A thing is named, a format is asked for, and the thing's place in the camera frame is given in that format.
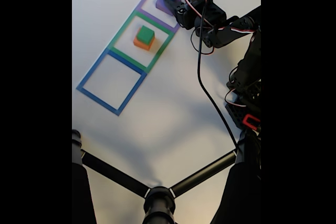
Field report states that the medium green cube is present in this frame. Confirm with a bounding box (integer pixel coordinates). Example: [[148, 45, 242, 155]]
[[136, 25, 155, 43]]

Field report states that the large purple cube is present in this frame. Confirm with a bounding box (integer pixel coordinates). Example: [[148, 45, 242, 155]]
[[155, 0, 182, 16]]

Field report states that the large orange cube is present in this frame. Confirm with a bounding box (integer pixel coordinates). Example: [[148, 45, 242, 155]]
[[133, 35, 155, 51]]

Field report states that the red clamp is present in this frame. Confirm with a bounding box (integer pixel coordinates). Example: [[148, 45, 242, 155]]
[[241, 114, 261, 131]]

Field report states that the black tripod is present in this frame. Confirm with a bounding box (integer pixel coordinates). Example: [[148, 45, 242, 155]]
[[72, 129, 261, 224]]

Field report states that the black camera cable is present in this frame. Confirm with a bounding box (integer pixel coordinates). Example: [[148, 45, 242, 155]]
[[196, 0, 238, 154]]

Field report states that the green square tape frame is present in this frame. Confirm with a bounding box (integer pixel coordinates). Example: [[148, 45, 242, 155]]
[[108, 10, 175, 74]]

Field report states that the blue square tape frame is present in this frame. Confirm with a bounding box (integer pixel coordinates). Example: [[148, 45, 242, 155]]
[[76, 47, 148, 116]]

